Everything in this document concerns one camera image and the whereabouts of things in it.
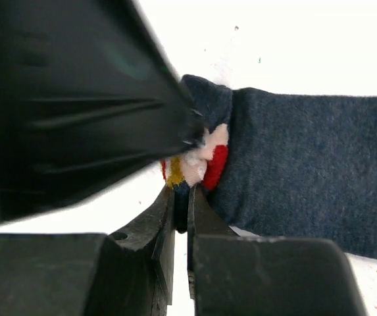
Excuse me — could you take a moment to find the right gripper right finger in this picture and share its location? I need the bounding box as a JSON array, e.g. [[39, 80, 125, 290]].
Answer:
[[188, 186, 366, 316]]

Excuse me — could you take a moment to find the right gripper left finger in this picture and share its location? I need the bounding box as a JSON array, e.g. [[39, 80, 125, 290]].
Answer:
[[0, 188, 174, 315]]

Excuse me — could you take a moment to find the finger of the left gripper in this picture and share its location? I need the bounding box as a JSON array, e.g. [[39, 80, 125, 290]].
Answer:
[[0, 1, 203, 223]]

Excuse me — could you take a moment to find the navy snowman sock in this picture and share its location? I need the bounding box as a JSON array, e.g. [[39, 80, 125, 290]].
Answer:
[[162, 74, 377, 259]]

